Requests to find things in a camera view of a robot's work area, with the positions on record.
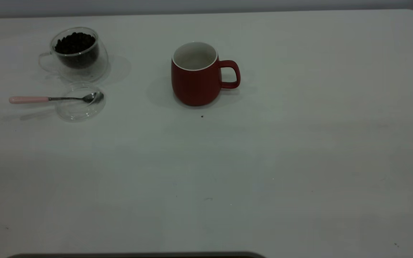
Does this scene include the red ceramic mug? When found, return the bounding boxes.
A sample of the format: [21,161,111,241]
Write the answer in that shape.
[171,42,241,107]

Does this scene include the clear glass cup with handle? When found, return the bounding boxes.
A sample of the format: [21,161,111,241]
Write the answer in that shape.
[38,27,109,82]

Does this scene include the clear round glass lid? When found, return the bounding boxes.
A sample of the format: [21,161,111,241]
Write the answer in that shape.
[55,82,106,122]

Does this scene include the dark coffee beans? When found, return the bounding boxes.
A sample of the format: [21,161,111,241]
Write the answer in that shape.
[54,32,99,69]

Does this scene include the metal spoon with pink handle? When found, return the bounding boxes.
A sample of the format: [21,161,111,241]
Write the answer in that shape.
[9,92,104,105]

